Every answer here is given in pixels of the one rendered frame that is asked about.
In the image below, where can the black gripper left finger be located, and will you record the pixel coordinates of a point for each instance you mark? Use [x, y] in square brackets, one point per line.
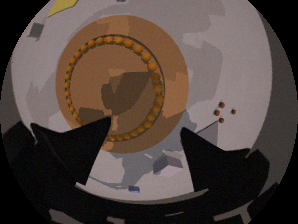
[77, 149]

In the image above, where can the orange round board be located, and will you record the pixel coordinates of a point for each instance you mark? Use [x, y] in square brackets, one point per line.
[111, 80]

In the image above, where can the small blue cube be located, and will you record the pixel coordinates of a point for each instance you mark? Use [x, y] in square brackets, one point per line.
[133, 189]

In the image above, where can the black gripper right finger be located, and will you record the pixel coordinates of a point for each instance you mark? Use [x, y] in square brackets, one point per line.
[206, 162]

